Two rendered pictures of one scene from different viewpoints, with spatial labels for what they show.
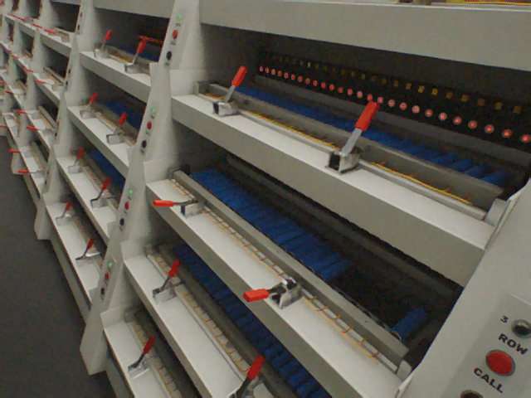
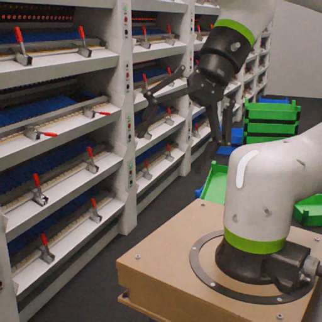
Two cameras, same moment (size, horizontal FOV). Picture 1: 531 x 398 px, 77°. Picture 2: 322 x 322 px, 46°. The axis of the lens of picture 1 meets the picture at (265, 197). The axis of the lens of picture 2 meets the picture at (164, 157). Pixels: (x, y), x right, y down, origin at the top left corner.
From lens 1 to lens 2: 1.30 m
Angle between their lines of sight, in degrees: 102
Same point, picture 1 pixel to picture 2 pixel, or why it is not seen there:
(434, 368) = (122, 87)
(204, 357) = (75, 181)
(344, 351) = (105, 109)
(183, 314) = (51, 191)
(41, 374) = not seen: outside the picture
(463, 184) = (94, 41)
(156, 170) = not seen: outside the picture
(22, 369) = not seen: outside the picture
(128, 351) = (33, 270)
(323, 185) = (88, 64)
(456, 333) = (122, 76)
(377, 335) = (102, 99)
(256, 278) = (80, 121)
